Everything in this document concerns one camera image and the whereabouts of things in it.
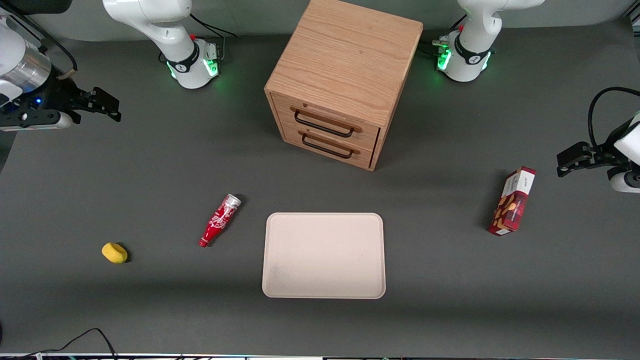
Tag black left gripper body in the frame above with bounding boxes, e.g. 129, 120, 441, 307
586, 119, 635, 171

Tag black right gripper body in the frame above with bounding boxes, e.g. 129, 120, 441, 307
0, 75, 101, 128

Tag red coke bottle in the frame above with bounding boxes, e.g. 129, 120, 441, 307
198, 193, 242, 248

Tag beige plastic tray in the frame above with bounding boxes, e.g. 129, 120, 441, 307
261, 212, 387, 300

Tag red snack box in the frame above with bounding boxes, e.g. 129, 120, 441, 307
488, 166, 537, 237

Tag wooden drawer front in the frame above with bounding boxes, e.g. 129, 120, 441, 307
271, 93, 382, 151
281, 122, 377, 171

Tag wooden drawer cabinet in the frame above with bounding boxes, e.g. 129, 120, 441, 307
264, 0, 424, 172

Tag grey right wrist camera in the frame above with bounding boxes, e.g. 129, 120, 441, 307
0, 112, 74, 132

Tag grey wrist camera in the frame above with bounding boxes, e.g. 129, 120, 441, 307
0, 112, 74, 132
607, 167, 640, 194

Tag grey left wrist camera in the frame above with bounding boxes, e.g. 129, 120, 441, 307
607, 167, 640, 194

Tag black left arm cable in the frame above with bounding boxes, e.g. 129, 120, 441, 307
588, 86, 640, 147

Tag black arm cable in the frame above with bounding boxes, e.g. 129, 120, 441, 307
588, 86, 640, 147
10, 12, 79, 76

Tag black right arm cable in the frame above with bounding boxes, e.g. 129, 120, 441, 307
10, 12, 79, 76

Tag black right base cable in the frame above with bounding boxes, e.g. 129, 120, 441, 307
189, 13, 239, 39

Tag black left base cables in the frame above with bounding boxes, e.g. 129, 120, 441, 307
419, 15, 469, 59

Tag black drawer handle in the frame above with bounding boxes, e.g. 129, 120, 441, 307
301, 132, 356, 160
293, 109, 357, 139

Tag black cable at table edge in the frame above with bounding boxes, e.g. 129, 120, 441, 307
0, 327, 119, 360

